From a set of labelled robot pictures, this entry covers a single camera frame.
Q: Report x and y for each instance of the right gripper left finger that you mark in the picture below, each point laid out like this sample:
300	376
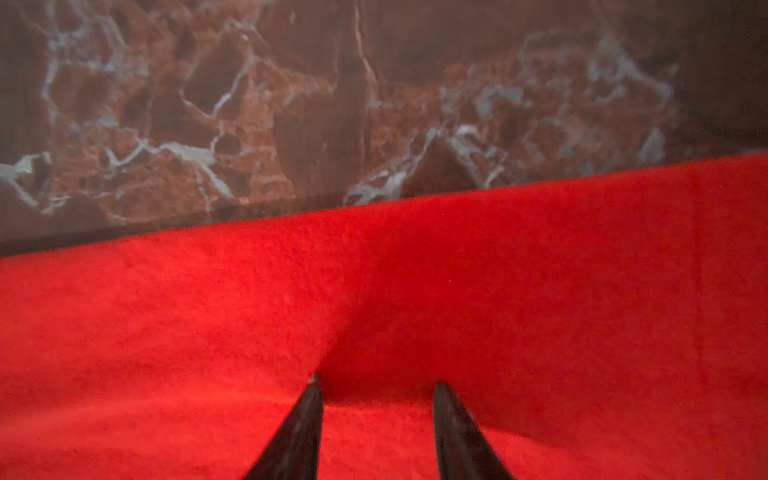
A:
293	451

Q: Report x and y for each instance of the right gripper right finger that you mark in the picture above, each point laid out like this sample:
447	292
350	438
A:
462	451

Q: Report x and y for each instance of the red t shirt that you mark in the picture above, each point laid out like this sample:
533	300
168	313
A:
605	328

